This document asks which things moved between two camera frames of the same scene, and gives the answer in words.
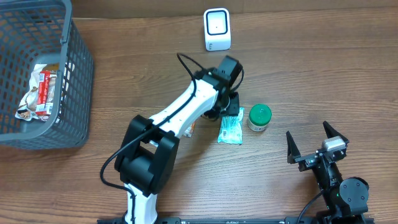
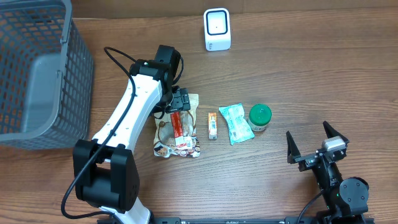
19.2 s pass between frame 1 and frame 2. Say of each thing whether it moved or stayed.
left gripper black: moved
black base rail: stayed
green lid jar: stayed
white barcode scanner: stayed
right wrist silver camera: stayed
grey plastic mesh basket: stayed
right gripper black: stayed
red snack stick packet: moved
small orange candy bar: moved
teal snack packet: moved
